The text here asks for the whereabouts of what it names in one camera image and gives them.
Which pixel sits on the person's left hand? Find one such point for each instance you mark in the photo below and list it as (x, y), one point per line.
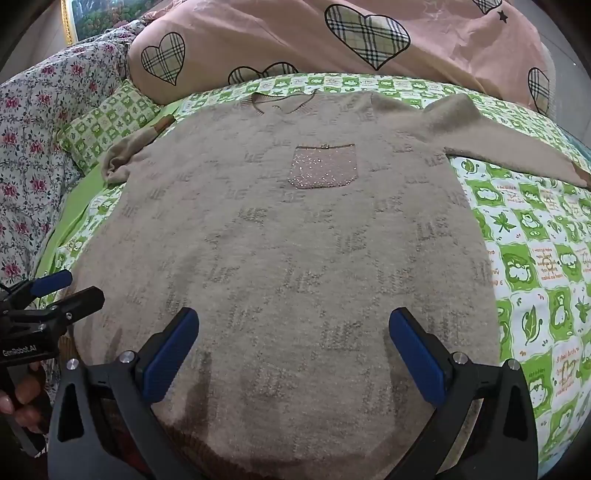
(28, 392)

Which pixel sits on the pink heart print duvet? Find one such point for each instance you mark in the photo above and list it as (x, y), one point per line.
(286, 37)

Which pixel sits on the gold framed landscape picture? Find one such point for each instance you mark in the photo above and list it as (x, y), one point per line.
(101, 16)

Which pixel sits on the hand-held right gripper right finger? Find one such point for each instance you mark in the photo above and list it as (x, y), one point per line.
(416, 361)

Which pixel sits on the light blue cloth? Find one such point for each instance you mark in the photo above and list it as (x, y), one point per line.
(579, 143)

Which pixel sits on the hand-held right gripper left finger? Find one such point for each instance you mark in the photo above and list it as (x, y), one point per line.
(170, 357)

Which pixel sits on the beige knitted sweater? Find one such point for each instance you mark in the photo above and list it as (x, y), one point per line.
(295, 254)

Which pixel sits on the floral blanket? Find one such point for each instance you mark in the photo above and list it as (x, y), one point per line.
(32, 152)

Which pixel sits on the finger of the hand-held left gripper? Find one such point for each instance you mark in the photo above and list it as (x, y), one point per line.
(76, 301)
(51, 282)

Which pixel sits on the green checked pillow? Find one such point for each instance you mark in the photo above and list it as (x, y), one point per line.
(106, 124)

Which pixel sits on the green checked bed sheet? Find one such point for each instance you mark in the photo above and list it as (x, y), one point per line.
(531, 258)

